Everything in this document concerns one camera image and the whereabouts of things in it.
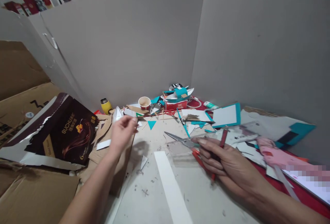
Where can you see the paper cup with wooden sticks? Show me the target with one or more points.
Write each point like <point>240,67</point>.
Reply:
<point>144,104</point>

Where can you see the person's left fingers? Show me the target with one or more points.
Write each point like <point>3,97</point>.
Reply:
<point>130,122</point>

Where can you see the white folded paper cone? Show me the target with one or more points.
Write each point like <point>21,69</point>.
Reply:
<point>117,114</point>

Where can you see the red pen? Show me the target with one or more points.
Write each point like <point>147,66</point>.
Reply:
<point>224,136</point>

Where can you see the white rectangular card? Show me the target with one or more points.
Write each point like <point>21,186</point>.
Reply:
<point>198,112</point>

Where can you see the flattened brown cardboard boxes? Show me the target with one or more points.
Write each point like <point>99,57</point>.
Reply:
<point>23,84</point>

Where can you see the small white paper triangle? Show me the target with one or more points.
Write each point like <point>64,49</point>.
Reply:
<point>144,161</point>

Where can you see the person's left hand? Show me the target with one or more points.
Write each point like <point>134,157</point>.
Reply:
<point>121,133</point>

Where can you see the torn brown cardboard scrap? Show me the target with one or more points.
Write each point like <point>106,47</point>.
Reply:
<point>190,118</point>

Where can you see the small red box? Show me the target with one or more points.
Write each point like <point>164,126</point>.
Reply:
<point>176,104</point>

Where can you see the teal paper triangle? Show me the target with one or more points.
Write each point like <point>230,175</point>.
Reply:
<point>151,124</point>

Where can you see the white card with teal border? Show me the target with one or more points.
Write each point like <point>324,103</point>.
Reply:
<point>227,115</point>

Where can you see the transparent plastic ruler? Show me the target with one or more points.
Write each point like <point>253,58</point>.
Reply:
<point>180,154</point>

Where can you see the small red scissors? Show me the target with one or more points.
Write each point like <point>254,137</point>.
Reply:
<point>171,112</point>

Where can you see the person's right hand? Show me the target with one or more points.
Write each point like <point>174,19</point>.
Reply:
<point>234,164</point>

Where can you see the yellow bottle with dark cap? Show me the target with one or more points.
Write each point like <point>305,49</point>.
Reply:
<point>105,106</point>

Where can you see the teal and white paper boats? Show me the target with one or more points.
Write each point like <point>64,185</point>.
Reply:
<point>178,93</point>

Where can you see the steel ruler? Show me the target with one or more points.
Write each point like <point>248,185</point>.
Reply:
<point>285,181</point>

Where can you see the long white paper strip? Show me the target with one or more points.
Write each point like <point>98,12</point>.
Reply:
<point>170,182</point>

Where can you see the large white and teal cardboard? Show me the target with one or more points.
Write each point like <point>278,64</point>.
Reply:
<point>270,124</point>

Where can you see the torn dark brown box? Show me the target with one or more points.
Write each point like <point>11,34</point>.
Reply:
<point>64,133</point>

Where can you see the white glue bottle green label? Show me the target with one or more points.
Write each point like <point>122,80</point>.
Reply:
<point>211,105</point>

